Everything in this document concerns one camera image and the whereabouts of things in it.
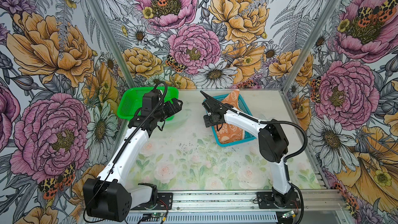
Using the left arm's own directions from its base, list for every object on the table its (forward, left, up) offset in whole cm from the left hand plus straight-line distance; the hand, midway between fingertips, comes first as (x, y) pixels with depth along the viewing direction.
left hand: (177, 110), depth 79 cm
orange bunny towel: (-2, -29, -20) cm, 35 cm away
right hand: (+2, -18, -16) cm, 25 cm away
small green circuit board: (-41, +8, -23) cm, 48 cm away
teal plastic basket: (+14, -39, -16) cm, 45 cm away
